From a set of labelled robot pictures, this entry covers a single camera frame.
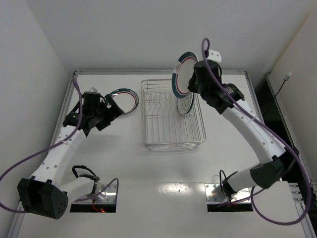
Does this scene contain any plate with teal red rings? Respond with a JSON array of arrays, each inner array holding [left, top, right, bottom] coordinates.
[[171, 51, 199, 99]]

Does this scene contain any white plate with teal rim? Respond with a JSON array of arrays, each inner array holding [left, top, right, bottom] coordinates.
[[177, 93, 194, 116]]

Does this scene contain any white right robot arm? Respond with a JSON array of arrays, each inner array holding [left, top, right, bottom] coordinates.
[[188, 60, 295, 197]]

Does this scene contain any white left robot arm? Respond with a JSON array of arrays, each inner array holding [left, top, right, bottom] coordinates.
[[17, 91, 124, 219]]

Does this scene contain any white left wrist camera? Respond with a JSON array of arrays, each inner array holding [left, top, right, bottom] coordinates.
[[90, 87, 98, 92]]

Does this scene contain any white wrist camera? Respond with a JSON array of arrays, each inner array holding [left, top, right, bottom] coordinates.
[[207, 50, 222, 63], [90, 87, 98, 92]]

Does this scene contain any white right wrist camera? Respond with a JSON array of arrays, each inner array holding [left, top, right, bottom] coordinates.
[[207, 50, 222, 63]]

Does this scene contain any chrome wire dish rack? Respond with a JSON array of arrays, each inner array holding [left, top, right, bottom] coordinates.
[[141, 79, 207, 151]]

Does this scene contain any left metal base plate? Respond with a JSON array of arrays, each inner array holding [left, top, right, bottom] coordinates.
[[72, 183, 117, 205]]

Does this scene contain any metal base plate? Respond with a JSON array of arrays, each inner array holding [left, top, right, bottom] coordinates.
[[205, 183, 251, 205], [72, 183, 117, 205]]

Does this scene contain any black wall cable with plug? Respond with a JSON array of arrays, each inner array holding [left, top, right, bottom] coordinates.
[[261, 72, 292, 117]]

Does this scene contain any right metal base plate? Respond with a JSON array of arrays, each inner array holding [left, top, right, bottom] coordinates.
[[205, 183, 251, 205]]

